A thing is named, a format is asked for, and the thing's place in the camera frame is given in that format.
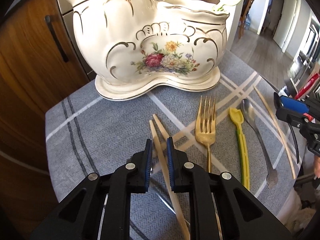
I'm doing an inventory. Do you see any person's right hand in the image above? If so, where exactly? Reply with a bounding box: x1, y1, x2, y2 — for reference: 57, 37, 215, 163
313, 155, 320, 179

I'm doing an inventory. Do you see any steel spoon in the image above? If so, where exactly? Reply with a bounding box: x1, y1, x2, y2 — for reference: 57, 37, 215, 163
240, 98, 278, 189

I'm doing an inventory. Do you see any grey plaid tablecloth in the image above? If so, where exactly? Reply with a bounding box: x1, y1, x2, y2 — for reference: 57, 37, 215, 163
44, 49, 307, 240

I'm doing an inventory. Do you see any gold fork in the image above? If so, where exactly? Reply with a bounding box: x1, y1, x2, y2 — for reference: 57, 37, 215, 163
195, 96, 216, 173

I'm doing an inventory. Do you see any left wooden cabinet front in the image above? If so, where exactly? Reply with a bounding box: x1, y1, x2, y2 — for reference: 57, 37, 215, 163
0, 0, 90, 181

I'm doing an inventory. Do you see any yellow plastic spoon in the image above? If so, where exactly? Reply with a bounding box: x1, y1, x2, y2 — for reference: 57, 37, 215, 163
229, 107, 251, 190

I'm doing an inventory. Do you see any cream ceramic utensil holder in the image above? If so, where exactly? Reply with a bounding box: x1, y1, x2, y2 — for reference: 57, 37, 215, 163
67, 0, 229, 101

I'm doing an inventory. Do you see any wooden chair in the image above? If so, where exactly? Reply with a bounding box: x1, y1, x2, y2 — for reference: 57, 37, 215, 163
238, 0, 254, 39

